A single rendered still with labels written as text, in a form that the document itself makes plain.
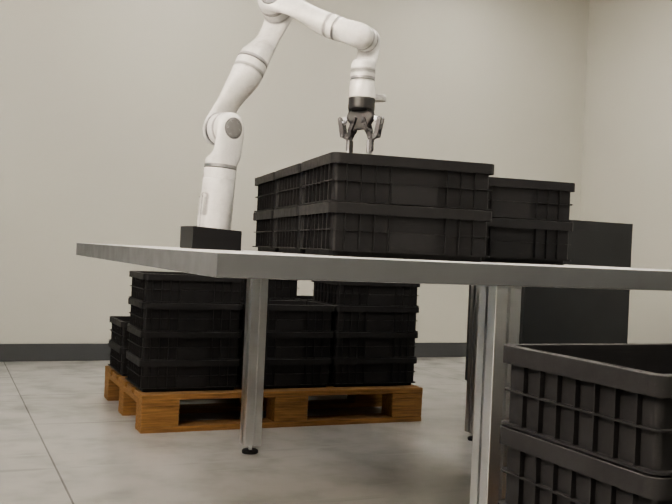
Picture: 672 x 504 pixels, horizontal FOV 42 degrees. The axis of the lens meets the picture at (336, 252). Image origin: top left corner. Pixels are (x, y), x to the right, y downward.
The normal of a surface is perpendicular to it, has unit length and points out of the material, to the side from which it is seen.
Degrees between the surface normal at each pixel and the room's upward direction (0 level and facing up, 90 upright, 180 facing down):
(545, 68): 90
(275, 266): 90
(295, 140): 90
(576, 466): 90
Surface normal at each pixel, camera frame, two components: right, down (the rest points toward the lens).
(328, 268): 0.41, 0.02
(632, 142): -0.91, -0.04
